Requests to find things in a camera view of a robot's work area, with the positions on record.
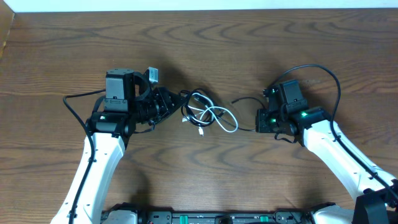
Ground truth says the white USB cable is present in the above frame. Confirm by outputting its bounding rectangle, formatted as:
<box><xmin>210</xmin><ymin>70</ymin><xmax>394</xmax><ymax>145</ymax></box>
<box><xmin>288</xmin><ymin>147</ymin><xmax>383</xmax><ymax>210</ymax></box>
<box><xmin>182</xmin><ymin>92</ymin><xmax>239</xmax><ymax>137</ymax></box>

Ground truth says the black USB cable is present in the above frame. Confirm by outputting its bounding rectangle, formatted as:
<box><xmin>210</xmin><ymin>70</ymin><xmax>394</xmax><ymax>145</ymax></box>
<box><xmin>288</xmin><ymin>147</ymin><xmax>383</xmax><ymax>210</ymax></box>
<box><xmin>179</xmin><ymin>88</ymin><xmax>267</xmax><ymax>132</ymax></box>

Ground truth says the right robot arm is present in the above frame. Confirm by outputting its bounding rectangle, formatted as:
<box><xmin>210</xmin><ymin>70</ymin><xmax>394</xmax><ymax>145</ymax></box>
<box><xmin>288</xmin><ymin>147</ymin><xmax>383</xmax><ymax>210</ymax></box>
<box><xmin>256</xmin><ymin>80</ymin><xmax>397</xmax><ymax>223</ymax></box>

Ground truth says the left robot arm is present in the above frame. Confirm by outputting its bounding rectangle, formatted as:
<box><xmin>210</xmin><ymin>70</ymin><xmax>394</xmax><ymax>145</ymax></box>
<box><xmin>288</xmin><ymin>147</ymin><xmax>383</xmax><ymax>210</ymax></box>
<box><xmin>52</xmin><ymin>67</ymin><xmax>185</xmax><ymax>223</ymax></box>

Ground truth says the cardboard box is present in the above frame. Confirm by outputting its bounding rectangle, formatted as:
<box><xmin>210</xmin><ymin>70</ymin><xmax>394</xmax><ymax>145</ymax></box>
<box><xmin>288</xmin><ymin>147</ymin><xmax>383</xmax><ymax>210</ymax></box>
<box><xmin>0</xmin><ymin>0</ymin><xmax>15</xmax><ymax>58</ymax></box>

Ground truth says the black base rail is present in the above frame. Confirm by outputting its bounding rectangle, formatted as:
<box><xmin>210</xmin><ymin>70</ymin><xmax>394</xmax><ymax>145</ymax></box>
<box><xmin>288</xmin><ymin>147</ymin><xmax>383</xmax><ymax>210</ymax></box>
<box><xmin>101</xmin><ymin>210</ymin><xmax>314</xmax><ymax>224</ymax></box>

